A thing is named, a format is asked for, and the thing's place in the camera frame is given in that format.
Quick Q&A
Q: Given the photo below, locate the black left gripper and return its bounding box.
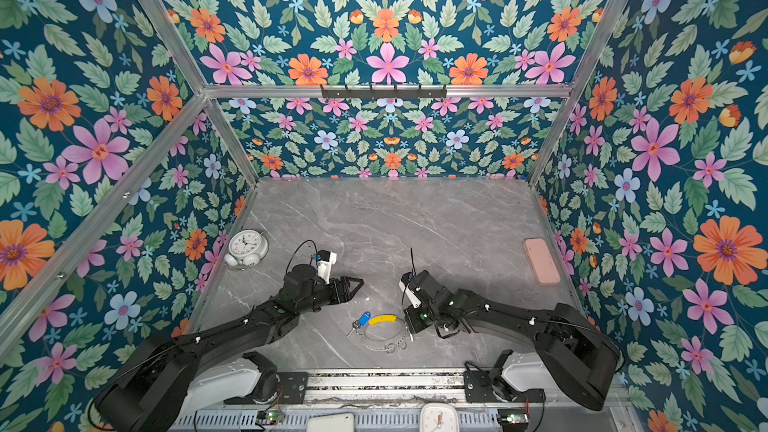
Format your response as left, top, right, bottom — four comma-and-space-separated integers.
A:
296, 275, 366, 317

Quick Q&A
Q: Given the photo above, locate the large grey perforated keyring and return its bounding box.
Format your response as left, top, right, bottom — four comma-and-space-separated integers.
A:
357, 314, 411, 354

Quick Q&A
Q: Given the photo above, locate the key with blue tag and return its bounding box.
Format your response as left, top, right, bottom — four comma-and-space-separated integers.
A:
347, 311, 372, 336

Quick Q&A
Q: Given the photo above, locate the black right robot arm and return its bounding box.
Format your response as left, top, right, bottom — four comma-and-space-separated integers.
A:
399, 270, 623, 411

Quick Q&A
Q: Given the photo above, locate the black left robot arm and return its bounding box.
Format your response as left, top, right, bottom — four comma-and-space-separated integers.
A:
93, 264, 365, 431

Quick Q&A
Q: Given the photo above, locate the white alarm clock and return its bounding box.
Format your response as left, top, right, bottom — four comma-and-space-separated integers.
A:
224, 229, 269, 269

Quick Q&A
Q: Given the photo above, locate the pink rectangular case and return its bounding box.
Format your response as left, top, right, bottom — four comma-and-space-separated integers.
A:
523, 238, 561, 286

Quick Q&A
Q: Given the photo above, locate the white square clock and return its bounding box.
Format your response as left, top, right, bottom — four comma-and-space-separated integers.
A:
418, 403, 460, 432

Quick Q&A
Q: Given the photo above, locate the white device at front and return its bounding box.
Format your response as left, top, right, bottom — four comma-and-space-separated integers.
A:
306, 413, 355, 432

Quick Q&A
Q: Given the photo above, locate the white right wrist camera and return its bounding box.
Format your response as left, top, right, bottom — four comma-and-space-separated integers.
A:
399, 278, 421, 309

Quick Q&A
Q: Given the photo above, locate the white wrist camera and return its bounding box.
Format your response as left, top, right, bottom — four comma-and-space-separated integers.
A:
317, 250, 337, 284
399, 278, 421, 309

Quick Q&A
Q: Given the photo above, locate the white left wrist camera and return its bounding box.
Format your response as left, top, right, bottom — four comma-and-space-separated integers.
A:
317, 250, 337, 284

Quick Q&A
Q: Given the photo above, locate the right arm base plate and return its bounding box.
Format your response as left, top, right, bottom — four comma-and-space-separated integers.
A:
463, 369, 546, 404

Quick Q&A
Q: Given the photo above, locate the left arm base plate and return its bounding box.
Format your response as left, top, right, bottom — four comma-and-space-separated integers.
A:
224, 372, 309, 405

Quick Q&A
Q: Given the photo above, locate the black hook rail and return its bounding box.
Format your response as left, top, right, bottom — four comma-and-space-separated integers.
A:
320, 85, 448, 100

